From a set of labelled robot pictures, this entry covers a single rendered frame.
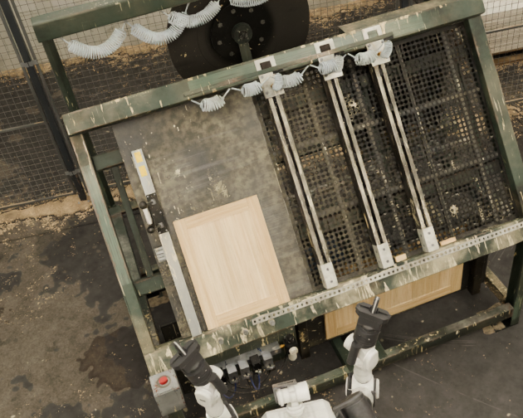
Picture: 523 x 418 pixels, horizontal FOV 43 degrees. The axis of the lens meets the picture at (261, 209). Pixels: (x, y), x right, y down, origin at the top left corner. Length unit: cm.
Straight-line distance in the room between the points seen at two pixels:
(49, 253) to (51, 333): 83
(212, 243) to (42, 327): 196
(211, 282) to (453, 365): 167
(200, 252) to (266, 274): 35
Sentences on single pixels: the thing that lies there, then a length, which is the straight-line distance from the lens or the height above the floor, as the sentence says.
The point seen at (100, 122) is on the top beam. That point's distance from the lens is 317.
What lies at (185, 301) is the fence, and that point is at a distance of 326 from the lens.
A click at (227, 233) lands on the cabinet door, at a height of 123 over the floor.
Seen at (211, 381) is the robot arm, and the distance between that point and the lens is 245.
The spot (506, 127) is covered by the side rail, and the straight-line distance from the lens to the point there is 376.
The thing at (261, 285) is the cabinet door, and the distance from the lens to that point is 332.
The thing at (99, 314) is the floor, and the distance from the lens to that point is 480.
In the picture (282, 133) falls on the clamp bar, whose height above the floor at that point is 157.
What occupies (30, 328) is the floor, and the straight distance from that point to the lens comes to 493.
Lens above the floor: 346
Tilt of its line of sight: 41 degrees down
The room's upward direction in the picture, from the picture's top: 9 degrees counter-clockwise
